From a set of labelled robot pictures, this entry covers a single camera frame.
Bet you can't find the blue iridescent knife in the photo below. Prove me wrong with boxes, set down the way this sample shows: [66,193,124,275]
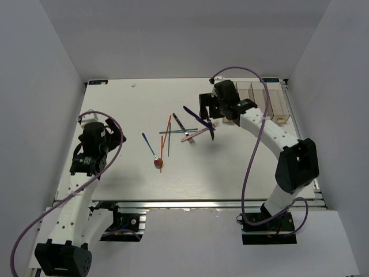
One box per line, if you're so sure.
[183,106,215,130]

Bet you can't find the teal chopstick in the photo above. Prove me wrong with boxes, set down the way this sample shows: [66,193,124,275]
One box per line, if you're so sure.
[167,123,172,158]

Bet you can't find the long orange chopstick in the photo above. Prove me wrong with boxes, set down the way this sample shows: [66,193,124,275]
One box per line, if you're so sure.
[160,136,164,173]

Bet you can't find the iridescent long-handled spoon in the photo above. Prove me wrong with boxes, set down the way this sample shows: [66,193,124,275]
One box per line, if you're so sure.
[141,133,163,168]

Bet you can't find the black knife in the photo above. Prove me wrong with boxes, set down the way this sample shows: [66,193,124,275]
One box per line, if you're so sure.
[209,128,214,141]

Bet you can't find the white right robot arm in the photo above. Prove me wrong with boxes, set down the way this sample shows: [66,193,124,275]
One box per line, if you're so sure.
[199,78,319,230]

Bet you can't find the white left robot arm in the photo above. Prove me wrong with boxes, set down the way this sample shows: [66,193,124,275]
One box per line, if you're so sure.
[34,116,126,276]

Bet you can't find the clear acrylic utensil organizer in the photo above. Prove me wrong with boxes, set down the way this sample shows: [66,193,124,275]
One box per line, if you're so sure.
[221,80,291,124]

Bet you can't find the pink-handled fork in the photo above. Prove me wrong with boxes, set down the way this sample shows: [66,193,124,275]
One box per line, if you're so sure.
[180,120,220,145]

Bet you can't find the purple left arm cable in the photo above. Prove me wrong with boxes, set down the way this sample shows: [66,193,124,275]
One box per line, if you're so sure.
[10,112,127,276]

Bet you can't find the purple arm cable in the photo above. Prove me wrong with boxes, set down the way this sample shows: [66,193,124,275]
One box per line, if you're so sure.
[10,112,127,276]
[209,66,309,238]

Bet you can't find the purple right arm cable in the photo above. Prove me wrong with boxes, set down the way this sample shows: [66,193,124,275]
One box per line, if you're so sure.
[209,66,309,238]

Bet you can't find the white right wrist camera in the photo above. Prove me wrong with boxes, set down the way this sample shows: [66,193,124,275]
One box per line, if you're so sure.
[209,76,226,85]

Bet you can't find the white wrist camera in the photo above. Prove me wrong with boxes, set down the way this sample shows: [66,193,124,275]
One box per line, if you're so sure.
[77,109,99,128]
[209,76,226,85]

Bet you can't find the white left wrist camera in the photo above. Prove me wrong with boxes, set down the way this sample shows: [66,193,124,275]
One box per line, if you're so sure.
[77,109,99,128]

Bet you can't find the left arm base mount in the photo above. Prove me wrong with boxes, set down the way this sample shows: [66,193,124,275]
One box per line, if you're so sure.
[89,201,144,242]

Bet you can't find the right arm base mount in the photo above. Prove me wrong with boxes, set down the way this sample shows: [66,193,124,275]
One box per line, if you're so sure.
[236,212,297,245]

